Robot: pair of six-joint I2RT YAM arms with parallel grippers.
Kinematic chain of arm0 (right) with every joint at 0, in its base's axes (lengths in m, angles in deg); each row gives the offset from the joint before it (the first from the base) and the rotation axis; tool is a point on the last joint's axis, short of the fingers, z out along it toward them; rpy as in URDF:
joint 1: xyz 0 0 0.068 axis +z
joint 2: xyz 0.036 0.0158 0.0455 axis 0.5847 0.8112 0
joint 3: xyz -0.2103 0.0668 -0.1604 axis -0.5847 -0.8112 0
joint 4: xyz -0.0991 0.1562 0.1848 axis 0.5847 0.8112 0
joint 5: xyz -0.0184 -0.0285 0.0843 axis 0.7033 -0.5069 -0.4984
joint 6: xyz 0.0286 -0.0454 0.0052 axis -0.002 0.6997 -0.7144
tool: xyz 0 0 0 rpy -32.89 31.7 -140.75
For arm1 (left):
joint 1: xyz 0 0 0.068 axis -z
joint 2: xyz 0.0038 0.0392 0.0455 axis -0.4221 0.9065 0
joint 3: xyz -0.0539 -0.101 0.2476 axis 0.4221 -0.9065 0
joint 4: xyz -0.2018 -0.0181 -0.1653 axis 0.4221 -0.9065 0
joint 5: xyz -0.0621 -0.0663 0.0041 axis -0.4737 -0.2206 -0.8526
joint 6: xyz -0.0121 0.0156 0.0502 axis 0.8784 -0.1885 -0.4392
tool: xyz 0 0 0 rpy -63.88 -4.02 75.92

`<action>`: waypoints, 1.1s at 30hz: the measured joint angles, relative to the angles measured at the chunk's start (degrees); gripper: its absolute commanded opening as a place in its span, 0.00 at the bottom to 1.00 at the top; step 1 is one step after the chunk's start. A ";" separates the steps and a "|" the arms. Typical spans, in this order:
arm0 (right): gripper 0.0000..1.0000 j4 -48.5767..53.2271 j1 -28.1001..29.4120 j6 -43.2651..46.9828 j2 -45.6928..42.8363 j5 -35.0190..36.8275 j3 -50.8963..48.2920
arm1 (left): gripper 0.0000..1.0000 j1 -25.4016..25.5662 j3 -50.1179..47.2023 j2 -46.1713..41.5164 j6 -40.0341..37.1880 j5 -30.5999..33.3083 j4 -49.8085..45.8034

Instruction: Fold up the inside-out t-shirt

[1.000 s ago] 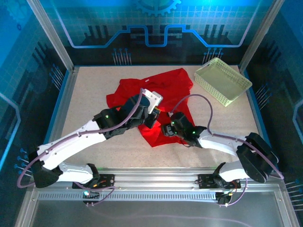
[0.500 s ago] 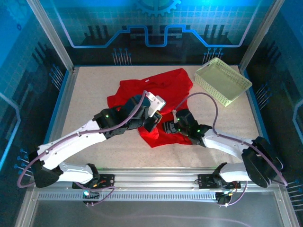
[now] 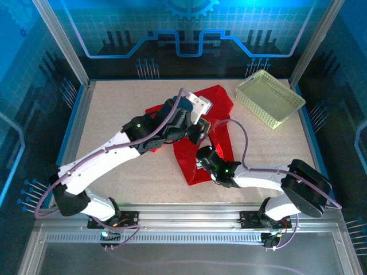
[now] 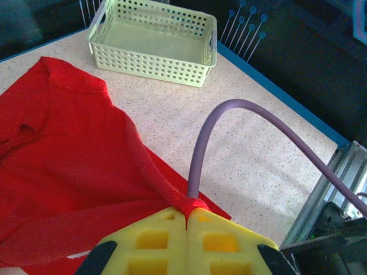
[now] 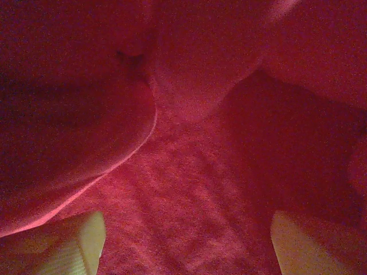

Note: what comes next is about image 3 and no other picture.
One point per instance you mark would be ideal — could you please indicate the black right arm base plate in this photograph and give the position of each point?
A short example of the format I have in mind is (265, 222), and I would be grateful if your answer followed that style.
(248, 219)

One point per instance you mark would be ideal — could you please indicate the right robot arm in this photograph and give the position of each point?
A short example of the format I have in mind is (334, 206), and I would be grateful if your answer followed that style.
(258, 179)

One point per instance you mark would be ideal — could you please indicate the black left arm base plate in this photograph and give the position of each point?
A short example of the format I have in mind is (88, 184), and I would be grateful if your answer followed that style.
(130, 219)

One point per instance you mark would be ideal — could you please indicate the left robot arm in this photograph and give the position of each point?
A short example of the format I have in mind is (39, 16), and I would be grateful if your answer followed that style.
(94, 166)

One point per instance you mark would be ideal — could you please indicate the pale green perforated basket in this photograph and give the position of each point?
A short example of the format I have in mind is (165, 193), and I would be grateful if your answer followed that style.
(269, 97)

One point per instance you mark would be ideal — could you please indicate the aluminium frame post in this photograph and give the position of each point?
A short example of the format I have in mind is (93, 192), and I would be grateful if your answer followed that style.
(63, 46)
(315, 43)

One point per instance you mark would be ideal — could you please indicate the red t-shirt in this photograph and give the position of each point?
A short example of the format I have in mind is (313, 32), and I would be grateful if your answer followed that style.
(186, 160)

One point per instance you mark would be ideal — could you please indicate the aluminium table side rail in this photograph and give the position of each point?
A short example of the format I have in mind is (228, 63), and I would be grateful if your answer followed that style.
(81, 103)

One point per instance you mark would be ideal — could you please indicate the aluminium mounting rail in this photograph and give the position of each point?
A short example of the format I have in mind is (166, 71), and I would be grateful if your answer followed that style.
(186, 213)

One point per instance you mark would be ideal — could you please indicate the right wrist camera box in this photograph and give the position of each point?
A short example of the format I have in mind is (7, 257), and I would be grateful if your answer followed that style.
(207, 154)

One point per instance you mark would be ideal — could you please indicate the small black controller box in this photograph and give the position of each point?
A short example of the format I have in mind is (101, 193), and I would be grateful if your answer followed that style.
(110, 236)
(271, 242)

